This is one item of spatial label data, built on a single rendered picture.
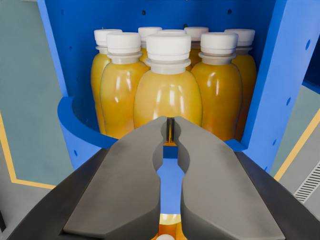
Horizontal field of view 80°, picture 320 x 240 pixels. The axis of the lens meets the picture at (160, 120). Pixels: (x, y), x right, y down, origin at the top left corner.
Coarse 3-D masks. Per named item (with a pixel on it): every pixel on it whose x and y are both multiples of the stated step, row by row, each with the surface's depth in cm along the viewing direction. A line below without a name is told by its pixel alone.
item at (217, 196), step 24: (192, 144) 9; (216, 144) 9; (192, 168) 8; (216, 168) 8; (240, 168) 8; (192, 192) 7; (216, 192) 7; (240, 192) 7; (192, 216) 6; (216, 216) 6; (240, 216) 6; (264, 216) 6
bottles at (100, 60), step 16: (96, 32) 26; (112, 32) 26; (144, 32) 30; (160, 32) 24; (176, 32) 24; (192, 32) 29; (240, 32) 24; (96, 48) 27; (144, 48) 31; (192, 48) 31; (240, 48) 25; (96, 64) 27; (192, 64) 30; (240, 64) 25; (96, 80) 27; (96, 96) 29; (96, 112) 31; (240, 112) 28; (240, 128) 29; (160, 224) 40
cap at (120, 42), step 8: (120, 32) 23; (128, 32) 23; (112, 40) 20; (120, 40) 20; (128, 40) 20; (136, 40) 21; (112, 48) 21; (120, 48) 20; (128, 48) 21; (136, 48) 21
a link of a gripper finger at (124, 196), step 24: (168, 120) 11; (120, 144) 9; (144, 144) 9; (120, 168) 8; (144, 168) 8; (96, 192) 7; (120, 192) 7; (144, 192) 7; (72, 216) 6; (96, 216) 6; (120, 216) 6; (144, 216) 6
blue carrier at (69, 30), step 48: (48, 0) 21; (96, 0) 28; (144, 0) 32; (192, 0) 32; (240, 0) 29; (288, 0) 10; (288, 48) 12; (288, 96) 15; (96, 144) 16; (240, 144) 16
